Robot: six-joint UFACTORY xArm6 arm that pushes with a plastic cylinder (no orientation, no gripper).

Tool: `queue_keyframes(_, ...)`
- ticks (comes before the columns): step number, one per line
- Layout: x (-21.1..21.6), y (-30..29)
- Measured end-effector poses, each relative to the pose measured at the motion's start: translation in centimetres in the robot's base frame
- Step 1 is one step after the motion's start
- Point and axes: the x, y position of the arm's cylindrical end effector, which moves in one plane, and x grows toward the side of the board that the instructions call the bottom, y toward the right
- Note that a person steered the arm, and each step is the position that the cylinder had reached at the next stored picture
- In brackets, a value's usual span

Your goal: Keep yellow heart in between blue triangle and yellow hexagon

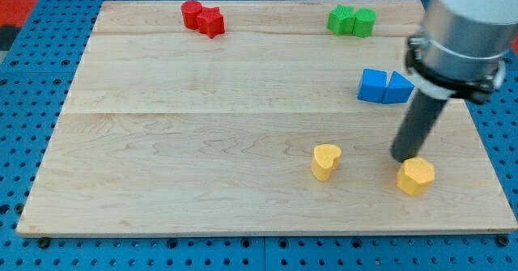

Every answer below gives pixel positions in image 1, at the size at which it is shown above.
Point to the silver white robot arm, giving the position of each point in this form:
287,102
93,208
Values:
458,49

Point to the yellow heart block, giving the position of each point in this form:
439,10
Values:
325,159

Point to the blue triangle block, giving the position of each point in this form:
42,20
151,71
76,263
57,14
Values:
399,89

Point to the yellow hexagon block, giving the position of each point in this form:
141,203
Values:
415,176

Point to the light wooden board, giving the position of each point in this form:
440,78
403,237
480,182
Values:
168,133

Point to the red star block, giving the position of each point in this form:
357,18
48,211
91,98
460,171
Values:
211,22

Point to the blue cube block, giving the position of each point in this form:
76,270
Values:
372,85

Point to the green star block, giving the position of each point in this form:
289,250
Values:
341,20

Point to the red cylinder block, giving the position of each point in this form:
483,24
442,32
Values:
190,10

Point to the green cylinder block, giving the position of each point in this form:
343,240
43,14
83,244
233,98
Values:
365,19

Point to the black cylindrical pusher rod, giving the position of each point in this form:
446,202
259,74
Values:
418,122

